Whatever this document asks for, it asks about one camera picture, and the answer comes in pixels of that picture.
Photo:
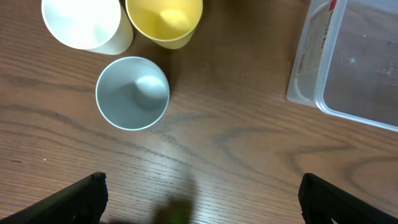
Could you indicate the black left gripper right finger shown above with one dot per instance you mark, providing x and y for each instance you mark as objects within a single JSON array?
[{"x": 322, "y": 202}]

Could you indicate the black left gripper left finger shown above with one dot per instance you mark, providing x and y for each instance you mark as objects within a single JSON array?
[{"x": 81, "y": 202}]

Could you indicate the grey plastic cup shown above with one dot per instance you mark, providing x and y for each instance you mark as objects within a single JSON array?
[{"x": 132, "y": 93}]

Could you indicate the white plastic cup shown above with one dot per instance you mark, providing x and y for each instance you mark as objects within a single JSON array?
[{"x": 99, "y": 26}]

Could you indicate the yellow plastic cup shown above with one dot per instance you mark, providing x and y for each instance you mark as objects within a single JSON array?
[{"x": 168, "y": 23}]

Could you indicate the clear plastic container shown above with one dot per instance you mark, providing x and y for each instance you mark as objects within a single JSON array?
[{"x": 358, "y": 71}]

